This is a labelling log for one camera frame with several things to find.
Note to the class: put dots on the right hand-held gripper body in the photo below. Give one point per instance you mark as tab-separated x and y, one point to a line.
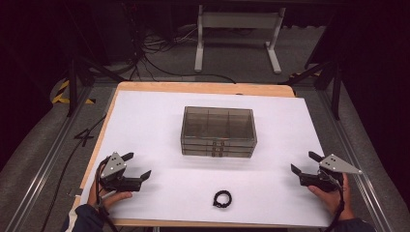
325	180

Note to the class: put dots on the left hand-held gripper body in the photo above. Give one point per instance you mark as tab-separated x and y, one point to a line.
112	169

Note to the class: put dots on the smoky clear drawer organizer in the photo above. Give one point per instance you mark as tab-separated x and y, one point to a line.
219	124

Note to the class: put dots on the person's right hand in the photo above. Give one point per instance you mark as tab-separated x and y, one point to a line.
328	199

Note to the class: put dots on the person's left hand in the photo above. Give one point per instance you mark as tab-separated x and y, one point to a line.
112	199

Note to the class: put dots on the white paper sheet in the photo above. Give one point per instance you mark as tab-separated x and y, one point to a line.
154	135

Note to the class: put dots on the black metal stand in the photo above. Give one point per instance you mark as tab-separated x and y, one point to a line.
72	87
336	93

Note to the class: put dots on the aluminium floor rail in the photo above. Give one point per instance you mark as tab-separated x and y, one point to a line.
48	161
361	190

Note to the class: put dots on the white metal desk frame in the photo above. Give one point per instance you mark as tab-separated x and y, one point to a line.
238	20

